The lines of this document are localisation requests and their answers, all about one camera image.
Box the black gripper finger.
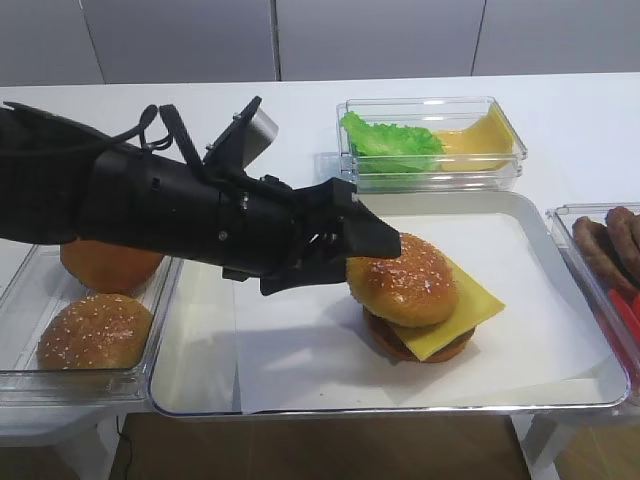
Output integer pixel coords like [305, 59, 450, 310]
[295, 178, 401, 260]

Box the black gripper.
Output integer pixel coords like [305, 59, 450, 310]
[77, 149, 346, 296]

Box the sesame top bun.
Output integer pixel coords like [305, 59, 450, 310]
[346, 233, 460, 328]

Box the sesame bun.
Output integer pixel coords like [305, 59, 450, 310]
[346, 233, 460, 328]
[36, 294, 153, 370]

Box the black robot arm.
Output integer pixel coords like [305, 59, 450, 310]
[1, 98, 401, 296]

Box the green lettuce leaf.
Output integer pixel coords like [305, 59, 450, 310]
[341, 112, 445, 174]

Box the clear plastic lettuce cheese container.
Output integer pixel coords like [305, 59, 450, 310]
[336, 96, 528, 192]

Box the brown burger patty on tray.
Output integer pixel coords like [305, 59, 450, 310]
[362, 305, 476, 359]

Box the white parchment paper sheet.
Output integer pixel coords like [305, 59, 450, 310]
[234, 213, 627, 413]

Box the yellow cheese slice on burger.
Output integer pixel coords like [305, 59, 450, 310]
[387, 258, 507, 362]

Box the bottom burger bun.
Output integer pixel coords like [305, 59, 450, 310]
[374, 331, 474, 363]

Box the silver metal tray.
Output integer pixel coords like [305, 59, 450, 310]
[148, 192, 630, 417]

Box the yellow cheese slice in container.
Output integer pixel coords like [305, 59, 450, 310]
[435, 105, 515, 172]

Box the plain brown bun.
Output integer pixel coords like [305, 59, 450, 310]
[60, 240, 164, 294]

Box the clear plastic patty tomato container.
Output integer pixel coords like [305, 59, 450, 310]
[546, 203, 639, 410]

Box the sesame bun in container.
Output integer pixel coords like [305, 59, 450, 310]
[36, 294, 153, 370]

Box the brown patty left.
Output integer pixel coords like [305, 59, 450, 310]
[572, 216, 639, 300]

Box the brown patty right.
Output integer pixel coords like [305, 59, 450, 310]
[606, 206, 639, 283]

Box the red tomato slice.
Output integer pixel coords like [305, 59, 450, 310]
[629, 294, 640, 324]
[607, 289, 639, 371]

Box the clear plastic bun container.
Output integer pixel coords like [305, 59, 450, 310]
[1, 245, 182, 407]

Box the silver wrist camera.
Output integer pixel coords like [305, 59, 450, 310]
[203, 96, 279, 176]

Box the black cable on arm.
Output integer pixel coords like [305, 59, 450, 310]
[0, 103, 211, 176]

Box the black floor cable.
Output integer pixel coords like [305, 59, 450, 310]
[115, 413, 135, 480]

